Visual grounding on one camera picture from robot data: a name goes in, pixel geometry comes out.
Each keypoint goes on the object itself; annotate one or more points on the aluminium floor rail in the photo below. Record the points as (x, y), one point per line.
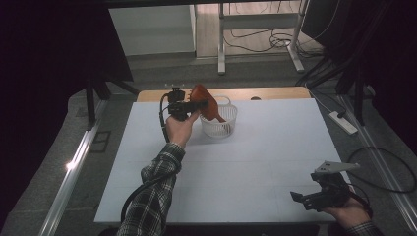
(70, 177)
(387, 173)

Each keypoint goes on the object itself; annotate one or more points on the white wall panel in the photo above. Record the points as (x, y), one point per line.
(150, 31)

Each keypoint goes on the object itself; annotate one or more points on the black tripod stand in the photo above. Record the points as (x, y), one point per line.
(91, 101)

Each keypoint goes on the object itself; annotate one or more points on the person's right hand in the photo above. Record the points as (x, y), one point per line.
(349, 213)

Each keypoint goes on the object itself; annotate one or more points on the white table mat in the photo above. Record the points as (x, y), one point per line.
(249, 170)

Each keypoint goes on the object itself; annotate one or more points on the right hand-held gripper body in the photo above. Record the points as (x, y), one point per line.
(331, 193)

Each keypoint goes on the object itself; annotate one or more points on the black curtain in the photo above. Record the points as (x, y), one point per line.
(387, 49)
(49, 59)

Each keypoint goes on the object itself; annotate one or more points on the white plastic basket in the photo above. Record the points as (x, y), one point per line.
(221, 128)

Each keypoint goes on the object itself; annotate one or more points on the black metal stand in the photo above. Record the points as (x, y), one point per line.
(360, 98)

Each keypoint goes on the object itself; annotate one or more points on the white power strip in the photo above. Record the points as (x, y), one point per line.
(343, 123)

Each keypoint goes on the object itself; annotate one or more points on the wooden hairbrush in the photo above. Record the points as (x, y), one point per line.
(205, 98)

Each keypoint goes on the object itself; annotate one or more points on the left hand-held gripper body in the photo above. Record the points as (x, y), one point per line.
(177, 105)

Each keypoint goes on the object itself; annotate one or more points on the wooden table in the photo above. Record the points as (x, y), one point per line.
(268, 93)

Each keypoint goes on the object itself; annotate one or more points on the person's left hand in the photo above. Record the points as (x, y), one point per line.
(179, 131)

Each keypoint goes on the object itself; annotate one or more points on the white desk frame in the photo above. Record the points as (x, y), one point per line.
(259, 21)

